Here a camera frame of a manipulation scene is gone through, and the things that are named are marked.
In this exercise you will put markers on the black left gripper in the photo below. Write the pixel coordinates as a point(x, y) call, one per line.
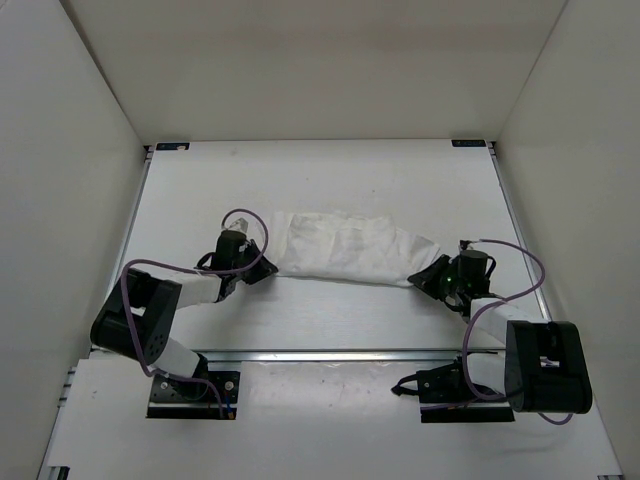
point(263, 270)

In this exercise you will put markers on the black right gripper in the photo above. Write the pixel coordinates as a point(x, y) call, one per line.
point(426, 280)

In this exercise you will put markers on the white pleated skirt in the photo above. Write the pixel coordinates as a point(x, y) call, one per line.
point(351, 248)

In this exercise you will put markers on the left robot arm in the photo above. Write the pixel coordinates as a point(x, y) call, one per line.
point(137, 316)

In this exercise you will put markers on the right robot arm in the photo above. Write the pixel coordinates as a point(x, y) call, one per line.
point(535, 366)

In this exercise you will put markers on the right blue corner label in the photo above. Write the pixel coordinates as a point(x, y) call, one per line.
point(468, 143)

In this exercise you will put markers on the blue corner label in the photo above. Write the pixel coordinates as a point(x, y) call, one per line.
point(172, 146)
point(468, 143)

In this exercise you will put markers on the left blue corner label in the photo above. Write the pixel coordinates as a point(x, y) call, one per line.
point(172, 146)

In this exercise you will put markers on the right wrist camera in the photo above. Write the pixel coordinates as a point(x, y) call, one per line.
point(465, 245)

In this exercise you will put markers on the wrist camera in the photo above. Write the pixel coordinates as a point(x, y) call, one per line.
point(465, 245)
point(239, 225)

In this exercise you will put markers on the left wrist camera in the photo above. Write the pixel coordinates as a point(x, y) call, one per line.
point(239, 225)

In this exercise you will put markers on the aluminium table front rail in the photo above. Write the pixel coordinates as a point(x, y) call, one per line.
point(325, 356)

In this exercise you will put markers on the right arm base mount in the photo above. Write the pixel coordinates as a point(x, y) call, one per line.
point(445, 398)

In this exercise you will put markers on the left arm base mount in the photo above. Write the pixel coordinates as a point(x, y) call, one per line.
point(170, 399)

